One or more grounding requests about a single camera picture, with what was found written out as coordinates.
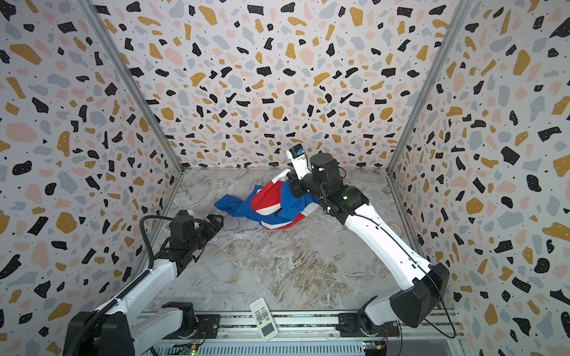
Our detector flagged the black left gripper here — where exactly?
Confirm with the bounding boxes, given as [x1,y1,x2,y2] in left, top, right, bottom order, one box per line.
[186,213,221,253]

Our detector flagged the clear tape roll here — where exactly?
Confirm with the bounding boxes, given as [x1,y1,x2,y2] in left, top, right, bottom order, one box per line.
[388,222,407,239]

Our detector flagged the white remote control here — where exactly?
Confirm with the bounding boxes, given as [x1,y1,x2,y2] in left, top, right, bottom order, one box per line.
[249,298,279,342]

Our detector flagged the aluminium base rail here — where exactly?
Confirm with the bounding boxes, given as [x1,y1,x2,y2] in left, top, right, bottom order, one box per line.
[86,309,466,356]

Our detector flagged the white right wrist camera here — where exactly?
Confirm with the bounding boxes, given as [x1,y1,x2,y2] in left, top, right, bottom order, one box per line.
[286,144,311,179]

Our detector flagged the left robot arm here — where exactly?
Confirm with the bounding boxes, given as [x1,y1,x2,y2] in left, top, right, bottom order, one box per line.
[63,211,224,355]

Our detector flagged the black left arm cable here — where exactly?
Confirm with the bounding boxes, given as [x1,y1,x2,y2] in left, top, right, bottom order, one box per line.
[139,214,179,270]

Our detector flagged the blue red white jacket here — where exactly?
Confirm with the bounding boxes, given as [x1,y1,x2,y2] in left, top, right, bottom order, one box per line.
[215,169,320,230]

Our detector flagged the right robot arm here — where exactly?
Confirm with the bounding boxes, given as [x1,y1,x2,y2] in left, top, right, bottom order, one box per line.
[287,145,450,336]

